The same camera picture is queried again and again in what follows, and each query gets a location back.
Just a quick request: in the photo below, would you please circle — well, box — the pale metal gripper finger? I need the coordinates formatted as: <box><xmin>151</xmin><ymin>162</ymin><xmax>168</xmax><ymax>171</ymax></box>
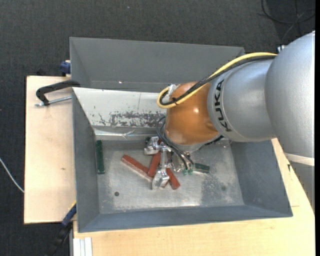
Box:
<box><xmin>143</xmin><ymin>136</ymin><xmax>162</xmax><ymax>156</ymax></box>
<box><xmin>150</xmin><ymin>168</ymin><xmax>171</xmax><ymax>191</ymax></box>

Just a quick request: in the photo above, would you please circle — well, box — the red-brown flat block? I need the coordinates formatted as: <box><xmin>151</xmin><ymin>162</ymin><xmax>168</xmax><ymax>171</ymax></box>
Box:
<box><xmin>121</xmin><ymin>154</ymin><xmax>154</xmax><ymax>183</ymax></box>
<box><xmin>165</xmin><ymin>167</ymin><xmax>181</xmax><ymax>191</ymax></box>
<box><xmin>147</xmin><ymin>149</ymin><xmax>163</xmax><ymax>178</ymax></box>

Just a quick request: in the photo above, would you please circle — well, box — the dark green flat block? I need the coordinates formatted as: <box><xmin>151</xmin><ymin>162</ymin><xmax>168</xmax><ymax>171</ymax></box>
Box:
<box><xmin>193</xmin><ymin>162</ymin><xmax>210</xmax><ymax>174</ymax></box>
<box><xmin>95</xmin><ymin>139</ymin><xmax>106</xmax><ymax>175</ymax></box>

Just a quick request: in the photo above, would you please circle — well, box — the grey metal bin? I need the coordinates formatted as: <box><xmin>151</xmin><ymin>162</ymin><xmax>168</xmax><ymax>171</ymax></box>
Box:
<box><xmin>69</xmin><ymin>36</ymin><xmax>294</xmax><ymax>233</ymax></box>

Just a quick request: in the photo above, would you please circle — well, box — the pale wood flat board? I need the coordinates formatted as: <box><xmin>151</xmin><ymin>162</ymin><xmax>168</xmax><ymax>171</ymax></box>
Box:
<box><xmin>23</xmin><ymin>75</ymin><xmax>77</xmax><ymax>225</ymax></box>

